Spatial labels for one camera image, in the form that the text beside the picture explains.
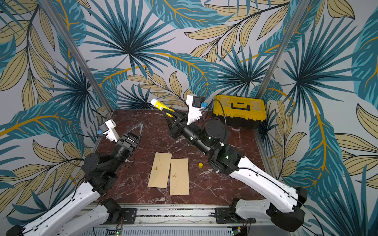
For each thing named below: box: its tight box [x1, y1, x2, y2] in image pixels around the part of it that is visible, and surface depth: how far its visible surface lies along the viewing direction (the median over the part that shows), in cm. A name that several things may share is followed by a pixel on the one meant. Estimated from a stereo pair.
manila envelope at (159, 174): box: [147, 152, 173, 189], surface depth 90 cm
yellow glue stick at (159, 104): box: [150, 98, 170, 111], surface depth 50 cm
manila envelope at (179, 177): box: [169, 158, 190, 196], surface depth 88 cm
